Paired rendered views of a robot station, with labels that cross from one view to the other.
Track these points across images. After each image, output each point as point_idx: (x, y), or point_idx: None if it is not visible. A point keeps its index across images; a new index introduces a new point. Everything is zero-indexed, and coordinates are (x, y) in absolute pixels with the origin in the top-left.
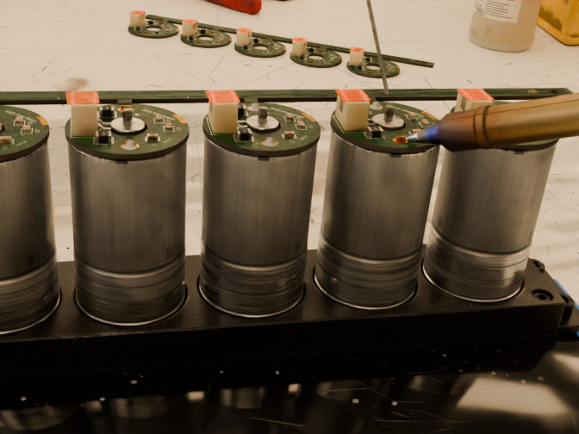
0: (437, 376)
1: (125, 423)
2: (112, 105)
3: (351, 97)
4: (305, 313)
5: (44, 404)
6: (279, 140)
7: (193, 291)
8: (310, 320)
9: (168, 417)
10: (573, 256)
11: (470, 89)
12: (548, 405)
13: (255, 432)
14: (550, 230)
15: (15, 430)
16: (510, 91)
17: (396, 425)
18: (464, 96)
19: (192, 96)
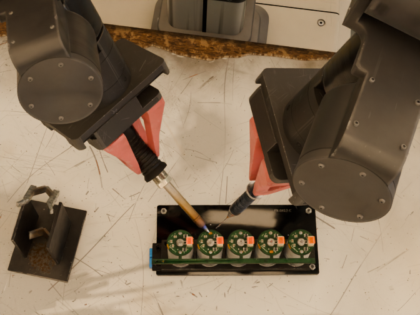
0: (197, 231)
1: (267, 225)
2: (274, 249)
3: (220, 239)
4: (227, 242)
5: (284, 233)
6: (238, 234)
7: (252, 252)
8: (226, 239)
9: (259, 226)
10: (126, 295)
11: (189, 243)
12: (176, 220)
13: (241, 220)
14: (125, 311)
15: (289, 226)
16: (169, 261)
17: (212, 218)
18: (192, 239)
19: (255, 259)
